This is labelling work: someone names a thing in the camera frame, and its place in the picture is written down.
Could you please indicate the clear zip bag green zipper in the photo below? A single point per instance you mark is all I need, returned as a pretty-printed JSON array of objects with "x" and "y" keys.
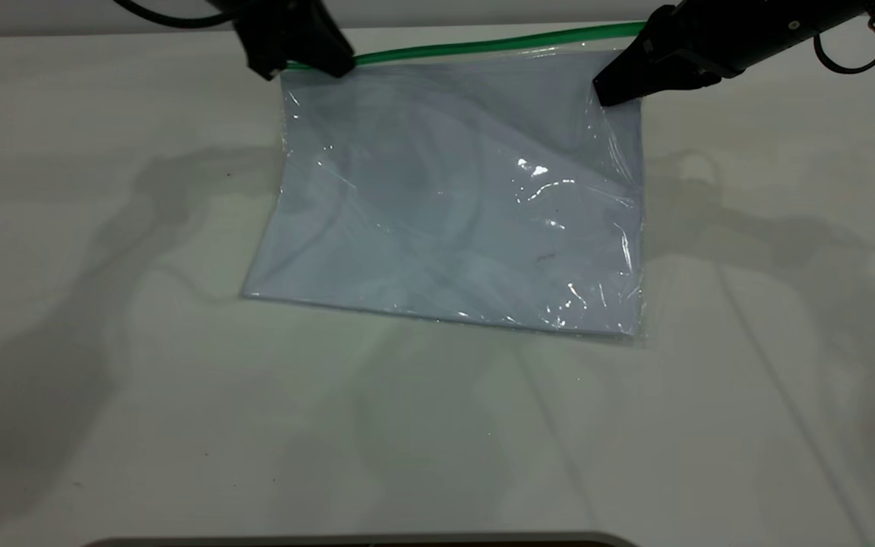
[{"x": 445, "y": 190}]

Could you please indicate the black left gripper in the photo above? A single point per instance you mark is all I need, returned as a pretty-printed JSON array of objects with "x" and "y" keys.
[{"x": 278, "y": 15}]

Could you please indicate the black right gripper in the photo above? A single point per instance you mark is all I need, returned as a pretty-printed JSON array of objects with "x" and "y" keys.
[{"x": 699, "y": 42}]

